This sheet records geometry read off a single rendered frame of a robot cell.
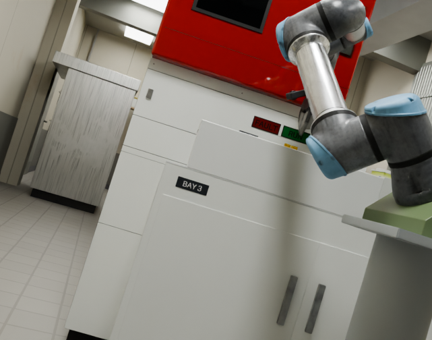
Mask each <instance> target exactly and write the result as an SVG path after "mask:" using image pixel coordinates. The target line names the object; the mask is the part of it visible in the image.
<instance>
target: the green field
mask: <svg viewBox="0 0 432 340"><path fill-rule="evenodd" d="M282 136H285V137H287V138H291V139H293V140H297V141H300V142H304V143H306V138H308V137H309V134H306V133H303V135H302V136H300V135H299V131H297V130H294V129H291V128H289V127H285V126H284V131H283V133H282Z"/></svg>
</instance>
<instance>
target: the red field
mask: <svg viewBox="0 0 432 340"><path fill-rule="evenodd" d="M252 126H254V127H257V128H260V129H263V130H267V131H269V132H273V133H275V134H278V130H279V127H280V125H279V124H277V123H273V122H271V121H267V120H265V119H260V118H258V117H255V119H254V122H253V125H252Z"/></svg>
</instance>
